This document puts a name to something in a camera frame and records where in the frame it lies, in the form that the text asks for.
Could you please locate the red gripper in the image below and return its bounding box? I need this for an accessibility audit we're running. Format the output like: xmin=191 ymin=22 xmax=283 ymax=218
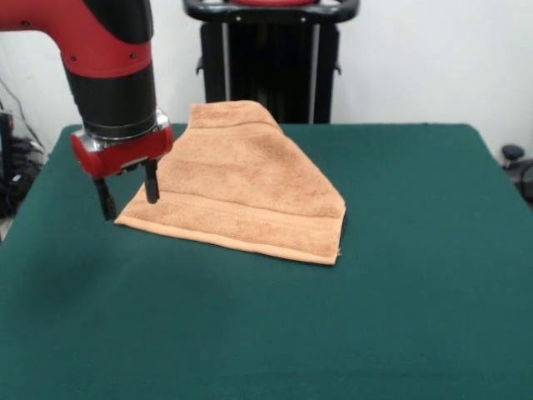
xmin=70 ymin=122 xmax=175 ymax=222

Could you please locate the tan terry towel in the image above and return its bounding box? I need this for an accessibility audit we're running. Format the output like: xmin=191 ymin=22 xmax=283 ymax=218
xmin=114 ymin=100 xmax=348 ymax=267

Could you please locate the black upright box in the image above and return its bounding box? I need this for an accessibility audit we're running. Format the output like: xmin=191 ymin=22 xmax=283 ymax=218
xmin=0 ymin=110 xmax=16 ymax=184

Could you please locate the dark green table cloth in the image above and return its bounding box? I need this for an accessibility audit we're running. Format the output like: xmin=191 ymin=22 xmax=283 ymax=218
xmin=0 ymin=122 xmax=533 ymax=400

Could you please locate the grey chair base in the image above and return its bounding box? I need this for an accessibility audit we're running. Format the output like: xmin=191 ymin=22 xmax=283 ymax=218
xmin=501 ymin=143 xmax=533 ymax=202

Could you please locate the black cable heap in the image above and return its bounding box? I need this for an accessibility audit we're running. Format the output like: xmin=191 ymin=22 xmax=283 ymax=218
xmin=0 ymin=137 xmax=47 ymax=218

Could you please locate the grey cable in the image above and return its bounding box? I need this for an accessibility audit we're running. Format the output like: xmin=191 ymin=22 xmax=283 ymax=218
xmin=0 ymin=77 xmax=47 ymax=152

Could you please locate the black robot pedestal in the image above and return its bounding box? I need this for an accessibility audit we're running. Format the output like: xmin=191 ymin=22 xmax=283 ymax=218
xmin=182 ymin=0 xmax=361 ymax=125

